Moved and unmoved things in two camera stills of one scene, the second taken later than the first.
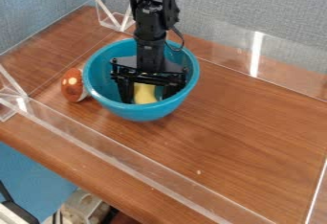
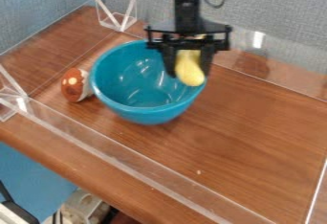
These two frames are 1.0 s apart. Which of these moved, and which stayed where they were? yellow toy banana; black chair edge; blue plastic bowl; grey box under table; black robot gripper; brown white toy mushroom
Moved: black robot gripper; blue plastic bowl; yellow toy banana
Stayed: grey box under table; black chair edge; brown white toy mushroom
